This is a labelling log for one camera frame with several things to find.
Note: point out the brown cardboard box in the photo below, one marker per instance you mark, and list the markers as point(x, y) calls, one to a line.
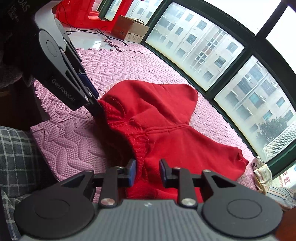
point(130, 30)

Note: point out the red plastic stool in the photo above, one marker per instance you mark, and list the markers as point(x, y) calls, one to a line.
point(79, 14)

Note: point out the loose pink mat pieces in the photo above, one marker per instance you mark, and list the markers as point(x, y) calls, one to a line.
point(115, 45)

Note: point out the panda print cloth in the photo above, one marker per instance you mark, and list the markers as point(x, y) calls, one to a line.
point(257, 163)

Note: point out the plaid trouser leg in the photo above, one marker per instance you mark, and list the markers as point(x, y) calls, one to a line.
point(23, 171)

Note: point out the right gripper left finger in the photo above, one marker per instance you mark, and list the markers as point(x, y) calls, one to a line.
point(114, 178)

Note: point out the yellow patterned folded cloth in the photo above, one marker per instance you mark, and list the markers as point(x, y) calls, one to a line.
point(263, 179)

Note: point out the blue striped folded cloth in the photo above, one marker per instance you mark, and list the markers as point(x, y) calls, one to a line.
point(285, 197)

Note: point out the pink foam floor mat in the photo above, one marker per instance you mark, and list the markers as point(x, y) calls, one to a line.
point(69, 141)

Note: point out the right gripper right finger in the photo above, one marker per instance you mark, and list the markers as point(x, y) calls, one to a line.
point(182, 180)

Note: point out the red hooded sweatshirt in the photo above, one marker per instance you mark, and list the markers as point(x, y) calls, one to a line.
point(149, 122)

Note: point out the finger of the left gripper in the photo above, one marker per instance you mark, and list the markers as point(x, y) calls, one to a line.
point(87, 83)
point(96, 110)

